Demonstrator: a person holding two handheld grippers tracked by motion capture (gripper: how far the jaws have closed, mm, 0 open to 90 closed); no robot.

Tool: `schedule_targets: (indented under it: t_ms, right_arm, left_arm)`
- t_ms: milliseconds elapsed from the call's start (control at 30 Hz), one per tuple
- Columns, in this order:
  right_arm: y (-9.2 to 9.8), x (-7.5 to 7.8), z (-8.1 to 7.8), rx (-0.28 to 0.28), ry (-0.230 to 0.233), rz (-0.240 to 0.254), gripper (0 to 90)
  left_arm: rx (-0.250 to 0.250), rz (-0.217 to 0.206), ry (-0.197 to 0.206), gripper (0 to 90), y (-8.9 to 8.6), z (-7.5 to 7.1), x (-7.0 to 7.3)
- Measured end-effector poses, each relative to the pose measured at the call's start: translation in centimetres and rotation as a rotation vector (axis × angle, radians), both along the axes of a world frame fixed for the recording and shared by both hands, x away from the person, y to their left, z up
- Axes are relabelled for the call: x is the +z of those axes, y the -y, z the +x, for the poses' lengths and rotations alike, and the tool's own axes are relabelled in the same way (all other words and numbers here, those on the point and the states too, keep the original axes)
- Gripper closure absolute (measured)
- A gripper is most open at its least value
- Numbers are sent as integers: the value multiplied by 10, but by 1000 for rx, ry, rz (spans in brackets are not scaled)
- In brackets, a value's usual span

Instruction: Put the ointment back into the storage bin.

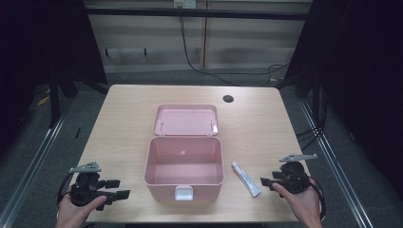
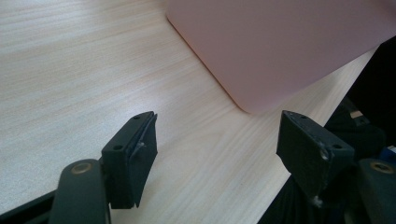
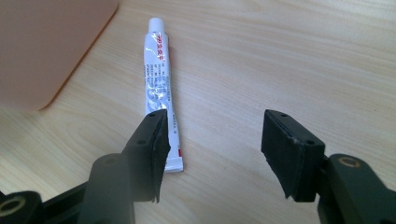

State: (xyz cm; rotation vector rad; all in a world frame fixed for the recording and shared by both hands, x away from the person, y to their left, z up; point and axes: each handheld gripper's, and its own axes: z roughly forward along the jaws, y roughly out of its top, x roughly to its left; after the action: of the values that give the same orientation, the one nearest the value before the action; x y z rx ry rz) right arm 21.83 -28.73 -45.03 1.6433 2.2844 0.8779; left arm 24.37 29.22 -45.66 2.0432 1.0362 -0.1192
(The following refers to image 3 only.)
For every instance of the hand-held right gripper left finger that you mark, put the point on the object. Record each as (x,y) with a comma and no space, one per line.
(146,155)

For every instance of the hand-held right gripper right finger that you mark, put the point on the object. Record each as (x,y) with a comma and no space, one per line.
(289,155)

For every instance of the white ointment tube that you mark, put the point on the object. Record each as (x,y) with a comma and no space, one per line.
(155,74)

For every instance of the orange plastic board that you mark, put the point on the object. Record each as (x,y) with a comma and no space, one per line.
(43,46)

